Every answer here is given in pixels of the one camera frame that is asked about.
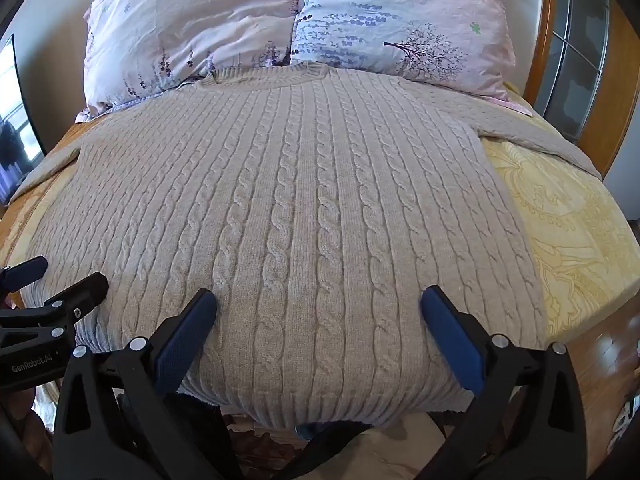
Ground pink and blue floral pillow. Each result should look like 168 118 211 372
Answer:
290 0 533 116

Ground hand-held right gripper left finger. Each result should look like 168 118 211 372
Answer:
52 287 236 480

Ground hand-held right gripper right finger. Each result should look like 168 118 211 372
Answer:
421 285 588 480

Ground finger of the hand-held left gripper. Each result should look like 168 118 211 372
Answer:
0 272 110 342
0 256 49 293

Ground black flat screen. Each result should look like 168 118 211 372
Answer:
0 35 48 206

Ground beige cable-knit sweater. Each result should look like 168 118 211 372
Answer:
7 62 603 431

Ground yellow patterned bedspread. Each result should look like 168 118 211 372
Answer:
0 80 640 351

